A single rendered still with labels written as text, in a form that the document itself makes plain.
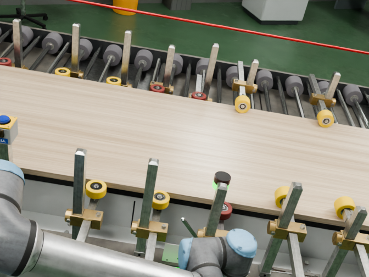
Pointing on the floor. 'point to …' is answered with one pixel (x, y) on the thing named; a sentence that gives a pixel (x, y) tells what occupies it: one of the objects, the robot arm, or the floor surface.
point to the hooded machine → (275, 11)
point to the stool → (27, 15)
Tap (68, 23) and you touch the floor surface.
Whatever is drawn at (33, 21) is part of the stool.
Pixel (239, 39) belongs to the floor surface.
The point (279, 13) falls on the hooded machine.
